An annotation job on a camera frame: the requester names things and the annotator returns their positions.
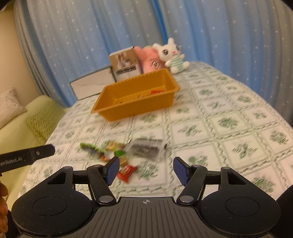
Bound brown product box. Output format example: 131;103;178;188
109;47;142;82

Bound beige cushion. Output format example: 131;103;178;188
0;88;27;128

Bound clear dark snack packet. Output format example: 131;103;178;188
125;138;168;162

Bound green snack bag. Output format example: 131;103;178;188
79;142;127;162

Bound red square snack packet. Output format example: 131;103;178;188
138;95;149;99

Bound small red candy packet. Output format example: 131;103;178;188
117;165;138;183

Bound white flat box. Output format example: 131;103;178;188
70;67;115;100

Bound orange plastic tray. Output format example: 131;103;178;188
91;68;180;122

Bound small caramel candy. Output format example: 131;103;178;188
119;156;128;167

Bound blue star curtain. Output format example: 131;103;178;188
13;0;292;122

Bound pink plush toy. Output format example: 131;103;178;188
134;46;165;73

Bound yellow candy packet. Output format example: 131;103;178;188
105;140;126;151

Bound green zigzag cushion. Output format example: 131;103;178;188
26;102;65;144

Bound floral tablecloth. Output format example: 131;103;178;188
20;62;292;198

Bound person's left hand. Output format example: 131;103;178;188
0;183;8;233

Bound white rabbit plush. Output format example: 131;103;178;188
153;38;190;74

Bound yellow-green sofa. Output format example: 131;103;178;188
1;96;67;209

